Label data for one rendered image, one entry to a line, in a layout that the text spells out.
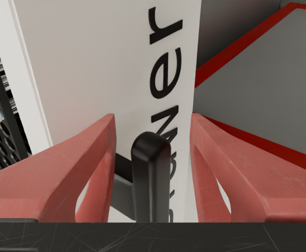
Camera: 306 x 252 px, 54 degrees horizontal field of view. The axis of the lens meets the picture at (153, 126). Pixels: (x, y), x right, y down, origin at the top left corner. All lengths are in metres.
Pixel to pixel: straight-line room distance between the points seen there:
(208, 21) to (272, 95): 0.19
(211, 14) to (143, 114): 0.43
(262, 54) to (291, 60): 0.05
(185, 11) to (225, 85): 0.30
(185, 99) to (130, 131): 0.06
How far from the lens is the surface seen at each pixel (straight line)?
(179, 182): 0.24
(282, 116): 0.41
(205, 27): 0.56
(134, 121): 0.16
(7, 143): 0.26
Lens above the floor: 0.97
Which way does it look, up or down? 40 degrees down
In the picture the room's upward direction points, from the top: 129 degrees counter-clockwise
